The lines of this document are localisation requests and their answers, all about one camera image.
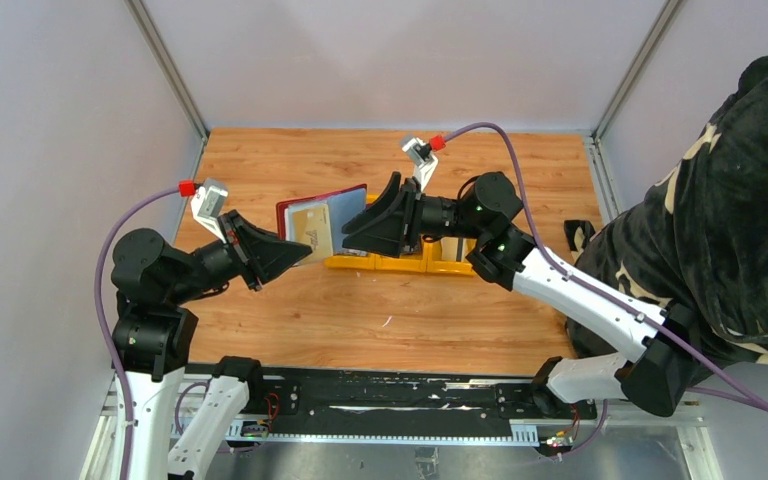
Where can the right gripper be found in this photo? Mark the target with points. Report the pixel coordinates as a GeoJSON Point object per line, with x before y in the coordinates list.
{"type": "Point", "coordinates": [391, 223]}

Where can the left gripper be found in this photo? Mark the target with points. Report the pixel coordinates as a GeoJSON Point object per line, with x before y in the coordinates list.
{"type": "Point", "coordinates": [257, 250]}

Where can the gold credit card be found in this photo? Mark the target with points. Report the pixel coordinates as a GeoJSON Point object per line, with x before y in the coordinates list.
{"type": "Point", "coordinates": [310, 225]}

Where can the red leather card holder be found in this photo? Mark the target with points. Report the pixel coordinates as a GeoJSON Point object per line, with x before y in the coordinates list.
{"type": "Point", "coordinates": [343, 205]}

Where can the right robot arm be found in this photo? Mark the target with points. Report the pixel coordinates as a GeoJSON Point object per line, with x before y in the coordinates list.
{"type": "Point", "coordinates": [654, 353]}

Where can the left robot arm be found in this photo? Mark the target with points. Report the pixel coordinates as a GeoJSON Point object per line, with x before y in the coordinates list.
{"type": "Point", "coordinates": [154, 332]}

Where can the silver VIP card stack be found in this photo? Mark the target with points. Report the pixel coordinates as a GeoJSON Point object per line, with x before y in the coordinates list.
{"type": "Point", "coordinates": [352, 253]}

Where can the left yellow bin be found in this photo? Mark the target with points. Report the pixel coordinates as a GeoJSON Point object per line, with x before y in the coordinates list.
{"type": "Point", "coordinates": [347, 262]}

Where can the middle yellow bin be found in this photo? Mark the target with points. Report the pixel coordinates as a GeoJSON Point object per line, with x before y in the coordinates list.
{"type": "Point", "coordinates": [412, 263]}

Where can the person in black fleece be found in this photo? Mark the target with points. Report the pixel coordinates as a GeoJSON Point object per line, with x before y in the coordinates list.
{"type": "Point", "coordinates": [699, 237]}

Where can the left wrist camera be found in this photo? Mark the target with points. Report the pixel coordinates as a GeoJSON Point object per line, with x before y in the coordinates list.
{"type": "Point", "coordinates": [207, 203]}

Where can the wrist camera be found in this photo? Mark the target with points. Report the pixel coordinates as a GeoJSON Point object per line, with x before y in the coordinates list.
{"type": "Point", "coordinates": [424, 160]}
{"type": "Point", "coordinates": [207, 203]}

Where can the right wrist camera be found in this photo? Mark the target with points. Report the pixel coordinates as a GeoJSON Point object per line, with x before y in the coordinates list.
{"type": "Point", "coordinates": [424, 160]}

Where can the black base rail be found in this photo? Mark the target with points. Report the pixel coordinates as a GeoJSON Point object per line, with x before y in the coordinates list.
{"type": "Point", "coordinates": [339, 404]}

